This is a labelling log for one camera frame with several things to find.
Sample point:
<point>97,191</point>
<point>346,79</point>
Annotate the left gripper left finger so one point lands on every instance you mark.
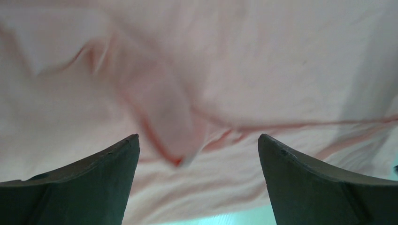
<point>90,191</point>

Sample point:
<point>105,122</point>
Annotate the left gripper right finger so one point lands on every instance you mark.
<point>306,191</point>

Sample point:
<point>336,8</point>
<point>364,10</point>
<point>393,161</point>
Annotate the salmon pink t-shirt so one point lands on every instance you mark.
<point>199,81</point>

